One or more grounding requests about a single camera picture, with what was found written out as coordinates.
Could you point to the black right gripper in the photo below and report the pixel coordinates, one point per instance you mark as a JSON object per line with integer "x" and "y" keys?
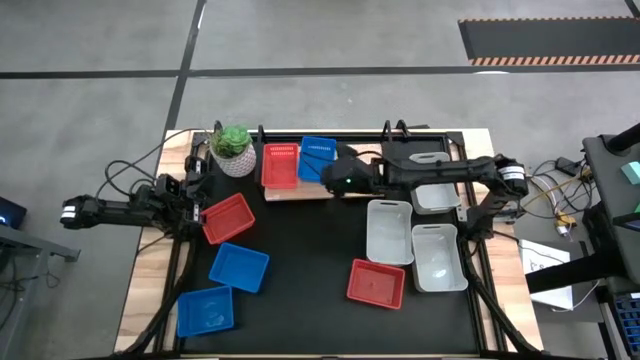
{"x": 352, "y": 175}

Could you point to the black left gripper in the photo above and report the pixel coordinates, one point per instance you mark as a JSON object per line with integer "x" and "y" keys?
{"x": 196, "y": 182}

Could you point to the blue slotted plastic basket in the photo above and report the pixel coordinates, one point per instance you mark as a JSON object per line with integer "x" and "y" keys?
{"x": 205, "y": 312}
{"x": 239, "y": 267}
{"x": 327, "y": 156}

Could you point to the red slotted plastic basket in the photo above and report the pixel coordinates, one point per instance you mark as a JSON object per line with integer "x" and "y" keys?
{"x": 280, "y": 167}
{"x": 230, "y": 220}
{"x": 375, "y": 284}

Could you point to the grey plastic bin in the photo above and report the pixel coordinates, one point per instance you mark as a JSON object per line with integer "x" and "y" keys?
{"x": 439, "y": 260}
{"x": 389, "y": 232}
{"x": 435, "y": 197}

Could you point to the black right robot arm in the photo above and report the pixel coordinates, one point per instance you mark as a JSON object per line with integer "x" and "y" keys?
{"x": 440, "y": 171}

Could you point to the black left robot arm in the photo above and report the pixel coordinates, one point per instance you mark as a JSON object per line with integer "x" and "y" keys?
{"x": 115, "y": 212}

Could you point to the potted plant in patterned pot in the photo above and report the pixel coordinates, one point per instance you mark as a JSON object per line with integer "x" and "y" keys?
{"x": 235, "y": 162}

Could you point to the black table mat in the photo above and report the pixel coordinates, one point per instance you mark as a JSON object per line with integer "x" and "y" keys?
{"x": 310, "y": 240}

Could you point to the grey metal desk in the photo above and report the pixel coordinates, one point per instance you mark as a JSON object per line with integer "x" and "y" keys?
{"x": 30, "y": 242}

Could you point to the dark laptop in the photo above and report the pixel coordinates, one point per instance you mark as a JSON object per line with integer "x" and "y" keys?
{"x": 12, "y": 210}

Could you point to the white paper sheet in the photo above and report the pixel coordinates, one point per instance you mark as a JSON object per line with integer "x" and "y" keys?
{"x": 542, "y": 252}

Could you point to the black power adapter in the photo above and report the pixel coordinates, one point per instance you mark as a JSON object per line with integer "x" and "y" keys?
{"x": 567, "y": 165}

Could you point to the yellow connector plug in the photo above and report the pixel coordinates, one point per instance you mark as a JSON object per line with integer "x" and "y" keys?
{"x": 564, "y": 222}

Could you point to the black cart leg bar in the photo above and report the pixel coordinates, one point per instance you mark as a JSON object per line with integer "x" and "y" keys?
{"x": 570, "y": 272}

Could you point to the hazard-striped black floor mat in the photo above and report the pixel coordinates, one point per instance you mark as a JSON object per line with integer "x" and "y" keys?
{"x": 550, "y": 40}

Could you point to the grey equipment cart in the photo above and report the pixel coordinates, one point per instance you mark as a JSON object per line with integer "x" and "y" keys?
{"x": 607, "y": 200}

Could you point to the teal block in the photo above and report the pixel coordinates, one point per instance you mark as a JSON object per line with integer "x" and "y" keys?
{"x": 632, "y": 172}

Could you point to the slotted plastic crate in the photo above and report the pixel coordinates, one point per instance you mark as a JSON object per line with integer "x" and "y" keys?
{"x": 630, "y": 317}

